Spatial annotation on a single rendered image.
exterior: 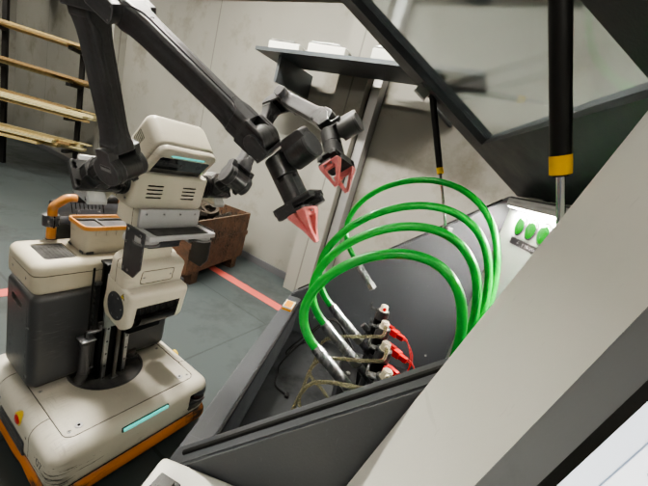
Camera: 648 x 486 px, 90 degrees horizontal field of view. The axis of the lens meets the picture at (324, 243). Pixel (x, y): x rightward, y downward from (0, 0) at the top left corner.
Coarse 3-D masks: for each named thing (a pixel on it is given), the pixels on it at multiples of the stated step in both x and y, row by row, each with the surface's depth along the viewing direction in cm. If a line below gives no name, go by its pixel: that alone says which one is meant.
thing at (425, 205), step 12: (396, 204) 57; (408, 204) 57; (420, 204) 56; (432, 204) 56; (444, 204) 56; (372, 216) 58; (456, 216) 56; (468, 216) 56; (348, 228) 59; (336, 240) 60; (480, 240) 56; (324, 252) 61; (492, 264) 56; (492, 276) 57; (324, 288) 63; (324, 300) 63; (336, 312) 63; (480, 312) 59; (348, 324) 63
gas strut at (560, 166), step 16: (560, 0) 27; (560, 16) 27; (560, 32) 28; (560, 48) 28; (560, 64) 28; (560, 80) 29; (560, 96) 29; (560, 112) 29; (560, 128) 29; (560, 144) 30; (560, 160) 30; (560, 176) 31; (560, 192) 31; (560, 208) 32
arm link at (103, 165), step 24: (72, 0) 62; (96, 24) 66; (96, 48) 68; (96, 72) 71; (96, 96) 74; (120, 96) 76; (120, 120) 78; (120, 144) 80; (96, 168) 83; (120, 168) 82; (144, 168) 89
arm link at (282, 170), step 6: (282, 150) 68; (270, 156) 68; (276, 156) 68; (282, 156) 68; (270, 162) 68; (276, 162) 68; (282, 162) 68; (288, 162) 67; (270, 168) 69; (276, 168) 68; (282, 168) 68; (288, 168) 68; (294, 168) 69; (270, 174) 70; (276, 174) 68; (282, 174) 68; (282, 180) 69
